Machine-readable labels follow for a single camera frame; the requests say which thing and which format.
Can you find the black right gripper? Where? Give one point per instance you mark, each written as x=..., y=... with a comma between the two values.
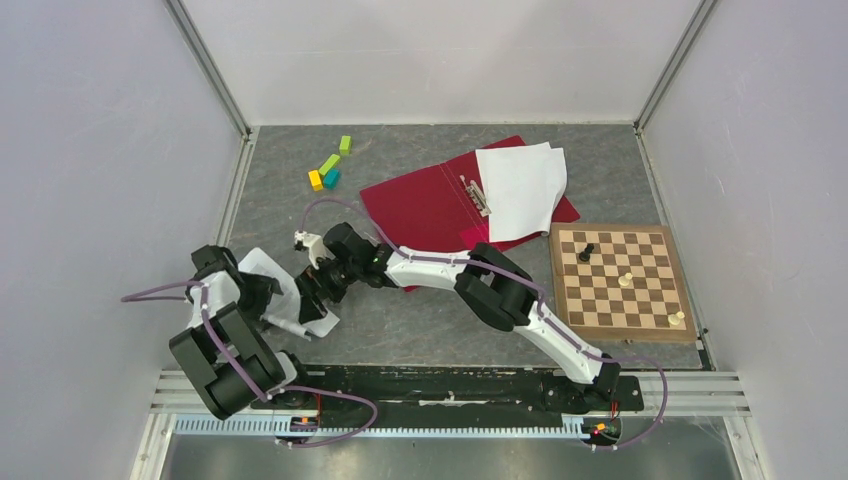
x=310, y=283

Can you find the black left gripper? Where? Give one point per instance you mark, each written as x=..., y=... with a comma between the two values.
x=264, y=287

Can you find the white paper stack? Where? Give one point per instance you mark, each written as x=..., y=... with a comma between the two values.
x=522, y=186

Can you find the printed text paper sheet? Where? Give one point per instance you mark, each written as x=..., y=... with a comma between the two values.
x=284, y=307

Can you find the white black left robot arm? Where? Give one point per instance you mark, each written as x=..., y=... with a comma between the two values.
x=222, y=351

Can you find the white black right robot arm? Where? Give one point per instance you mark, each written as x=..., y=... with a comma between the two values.
x=500, y=293

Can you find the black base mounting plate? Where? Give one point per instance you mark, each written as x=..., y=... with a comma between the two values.
x=545, y=388

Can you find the orange yellow block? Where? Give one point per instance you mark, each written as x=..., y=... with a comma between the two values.
x=315, y=180

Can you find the teal block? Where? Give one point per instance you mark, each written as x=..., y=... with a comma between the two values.
x=331, y=178

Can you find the light green block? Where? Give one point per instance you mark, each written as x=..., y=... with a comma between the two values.
x=345, y=145

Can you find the black chess piece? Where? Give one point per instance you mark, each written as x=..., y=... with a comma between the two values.
x=586, y=253

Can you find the wooden chessboard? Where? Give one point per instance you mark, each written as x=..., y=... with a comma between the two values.
x=589, y=299

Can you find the cream chess pawn centre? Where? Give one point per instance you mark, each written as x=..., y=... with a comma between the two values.
x=625, y=280

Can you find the cream chess pawn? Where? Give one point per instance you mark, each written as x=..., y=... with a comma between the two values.
x=676, y=319
x=625, y=280

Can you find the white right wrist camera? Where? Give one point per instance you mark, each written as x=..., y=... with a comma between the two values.
x=312, y=244

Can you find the aluminium frame rail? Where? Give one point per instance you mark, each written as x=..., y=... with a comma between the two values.
x=680, y=395

